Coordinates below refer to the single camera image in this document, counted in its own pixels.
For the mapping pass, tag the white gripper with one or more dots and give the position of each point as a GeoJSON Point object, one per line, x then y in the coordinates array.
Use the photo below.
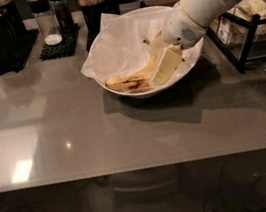
{"type": "Point", "coordinates": [179, 30]}

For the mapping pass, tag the spotted yellow banana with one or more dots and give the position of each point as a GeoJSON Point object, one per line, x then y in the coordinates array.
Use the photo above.
{"type": "Point", "coordinates": [128, 83]}

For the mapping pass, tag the curved yellow banana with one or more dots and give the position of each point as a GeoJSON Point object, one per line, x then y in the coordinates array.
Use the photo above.
{"type": "Point", "coordinates": [148, 68]}

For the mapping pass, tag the white bowl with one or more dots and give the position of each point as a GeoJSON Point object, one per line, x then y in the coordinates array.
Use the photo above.
{"type": "Point", "coordinates": [190, 59]}

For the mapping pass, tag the white paper liner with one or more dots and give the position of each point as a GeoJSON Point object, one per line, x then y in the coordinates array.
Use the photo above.
{"type": "Point", "coordinates": [119, 49]}

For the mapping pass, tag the black cup with wooden stirrers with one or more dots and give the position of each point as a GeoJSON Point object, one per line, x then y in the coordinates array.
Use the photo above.
{"type": "Point", "coordinates": [92, 11]}

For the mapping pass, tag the black rubber mat middle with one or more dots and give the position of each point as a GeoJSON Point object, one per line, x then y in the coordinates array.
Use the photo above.
{"type": "Point", "coordinates": [64, 49]}

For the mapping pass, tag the black rubber mat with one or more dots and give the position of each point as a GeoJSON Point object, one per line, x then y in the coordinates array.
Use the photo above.
{"type": "Point", "coordinates": [64, 49]}
{"type": "Point", "coordinates": [18, 60]}

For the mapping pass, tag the dark pepper shaker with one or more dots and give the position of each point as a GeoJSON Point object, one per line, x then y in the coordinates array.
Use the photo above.
{"type": "Point", "coordinates": [63, 15]}

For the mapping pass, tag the glass salt shaker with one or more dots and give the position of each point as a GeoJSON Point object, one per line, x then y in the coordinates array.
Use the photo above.
{"type": "Point", "coordinates": [45, 20]}

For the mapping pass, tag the black cup behind cutlery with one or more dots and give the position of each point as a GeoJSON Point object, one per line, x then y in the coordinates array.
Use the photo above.
{"type": "Point", "coordinates": [12, 29]}

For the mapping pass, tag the black rubber mat left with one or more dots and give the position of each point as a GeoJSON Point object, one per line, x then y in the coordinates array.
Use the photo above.
{"type": "Point", "coordinates": [18, 60]}

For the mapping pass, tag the black wire condiment rack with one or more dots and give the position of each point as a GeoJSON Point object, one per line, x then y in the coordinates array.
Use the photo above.
{"type": "Point", "coordinates": [240, 33]}

